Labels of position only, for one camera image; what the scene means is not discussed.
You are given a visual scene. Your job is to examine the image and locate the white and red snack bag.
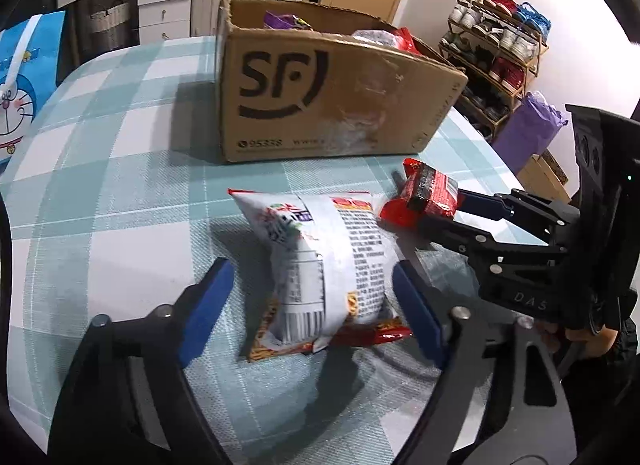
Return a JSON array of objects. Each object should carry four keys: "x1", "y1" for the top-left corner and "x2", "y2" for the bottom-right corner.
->
[{"x1": 227, "y1": 188, "x2": 412, "y2": 364}]

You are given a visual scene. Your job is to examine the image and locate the red and clear snack packet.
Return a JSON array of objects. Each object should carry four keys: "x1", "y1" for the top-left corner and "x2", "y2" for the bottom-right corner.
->
[{"x1": 351, "y1": 27, "x2": 424, "y2": 54}]

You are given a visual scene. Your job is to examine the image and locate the purple snack bag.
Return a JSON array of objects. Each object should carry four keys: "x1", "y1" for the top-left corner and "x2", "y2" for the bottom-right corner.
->
[{"x1": 263, "y1": 11, "x2": 314, "y2": 32}]

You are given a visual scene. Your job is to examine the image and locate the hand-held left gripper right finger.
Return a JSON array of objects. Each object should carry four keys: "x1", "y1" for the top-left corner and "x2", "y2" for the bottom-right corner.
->
[{"x1": 392, "y1": 260, "x2": 579, "y2": 465}]

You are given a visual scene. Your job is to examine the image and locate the wooden shoe rack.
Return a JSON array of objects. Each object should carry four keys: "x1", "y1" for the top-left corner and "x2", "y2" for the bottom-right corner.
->
[{"x1": 438, "y1": 0, "x2": 551, "y2": 138}]

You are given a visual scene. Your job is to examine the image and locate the teal plaid tablecloth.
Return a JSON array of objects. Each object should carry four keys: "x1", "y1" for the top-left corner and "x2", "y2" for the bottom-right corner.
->
[{"x1": 0, "y1": 35, "x2": 567, "y2": 465}]

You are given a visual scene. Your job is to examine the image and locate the brown cardboard box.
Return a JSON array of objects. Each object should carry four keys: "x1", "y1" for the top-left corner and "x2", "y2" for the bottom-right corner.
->
[{"x1": 215, "y1": 0, "x2": 470, "y2": 164}]

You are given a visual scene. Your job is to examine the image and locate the dark red snack packet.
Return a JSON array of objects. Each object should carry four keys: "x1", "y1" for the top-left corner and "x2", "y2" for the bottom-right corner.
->
[{"x1": 378, "y1": 158, "x2": 460, "y2": 230}]

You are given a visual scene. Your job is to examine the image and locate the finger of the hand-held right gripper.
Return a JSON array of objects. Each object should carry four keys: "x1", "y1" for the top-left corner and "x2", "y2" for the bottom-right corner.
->
[
  {"x1": 416, "y1": 215, "x2": 568, "y2": 267},
  {"x1": 452, "y1": 187, "x2": 582, "y2": 237}
]

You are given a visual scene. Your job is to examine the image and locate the person's right forearm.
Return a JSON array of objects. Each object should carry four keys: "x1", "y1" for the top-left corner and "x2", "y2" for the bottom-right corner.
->
[{"x1": 555, "y1": 322, "x2": 640, "y2": 465}]

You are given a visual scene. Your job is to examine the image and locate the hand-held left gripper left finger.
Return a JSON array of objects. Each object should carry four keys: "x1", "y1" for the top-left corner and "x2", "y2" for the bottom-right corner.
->
[{"x1": 47, "y1": 257, "x2": 237, "y2": 465}]

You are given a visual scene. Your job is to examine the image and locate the person's right hand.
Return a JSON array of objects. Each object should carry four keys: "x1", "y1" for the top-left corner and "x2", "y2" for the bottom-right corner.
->
[{"x1": 532, "y1": 317, "x2": 627, "y2": 362}]

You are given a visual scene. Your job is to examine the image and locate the blue cartoon gift bag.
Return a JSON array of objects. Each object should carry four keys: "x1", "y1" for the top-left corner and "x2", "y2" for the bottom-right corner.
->
[{"x1": 0, "y1": 10, "x2": 69, "y2": 174}]

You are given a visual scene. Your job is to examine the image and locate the wicker basket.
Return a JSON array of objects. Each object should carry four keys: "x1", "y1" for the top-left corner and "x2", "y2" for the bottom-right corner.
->
[{"x1": 87, "y1": 1, "x2": 132, "y2": 49}]

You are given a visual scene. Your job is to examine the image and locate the rows of sneakers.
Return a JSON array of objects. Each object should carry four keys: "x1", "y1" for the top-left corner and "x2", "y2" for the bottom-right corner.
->
[{"x1": 440, "y1": 0, "x2": 552, "y2": 116}]

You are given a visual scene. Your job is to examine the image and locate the small cardboard box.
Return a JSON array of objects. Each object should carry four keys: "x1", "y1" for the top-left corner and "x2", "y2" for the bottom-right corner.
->
[{"x1": 517, "y1": 150, "x2": 571, "y2": 204}]

